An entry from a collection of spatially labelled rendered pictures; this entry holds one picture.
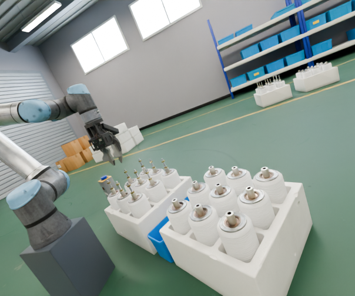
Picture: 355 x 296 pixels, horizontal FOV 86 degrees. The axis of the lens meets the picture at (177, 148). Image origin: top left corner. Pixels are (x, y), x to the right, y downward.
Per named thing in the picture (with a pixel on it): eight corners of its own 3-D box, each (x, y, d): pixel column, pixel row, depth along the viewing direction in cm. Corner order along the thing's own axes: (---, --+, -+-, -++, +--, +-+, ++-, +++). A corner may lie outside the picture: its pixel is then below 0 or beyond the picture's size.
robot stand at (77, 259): (90, 308, 74) (49, 250, 67) (59, 308, 80) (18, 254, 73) (115, 266, 90) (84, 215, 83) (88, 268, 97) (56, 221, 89)
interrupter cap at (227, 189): (224, 200, 63) (223, 198, 62) (206, 197, 68) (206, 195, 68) (235, 187, 67) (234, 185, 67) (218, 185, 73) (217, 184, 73)
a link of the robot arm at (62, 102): (30, 106, 71) (57, 94, 70) (49, 104, 82) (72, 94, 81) (42, 125, 73) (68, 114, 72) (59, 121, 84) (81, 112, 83)
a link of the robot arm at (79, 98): (70, 90, 81) (88, 83, 80) (83, 115, 83) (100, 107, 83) (60, 90, 73) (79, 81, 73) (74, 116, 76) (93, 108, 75)
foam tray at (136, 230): (154, 255, 87) (137, 224, 83) (117, 234, 116) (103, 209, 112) (201, 202, 112) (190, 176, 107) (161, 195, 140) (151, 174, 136)
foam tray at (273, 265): (274, 330, 47) (254, 278, 43) (176, 265, 77) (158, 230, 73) (312, 223, 70) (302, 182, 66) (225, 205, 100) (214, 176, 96)
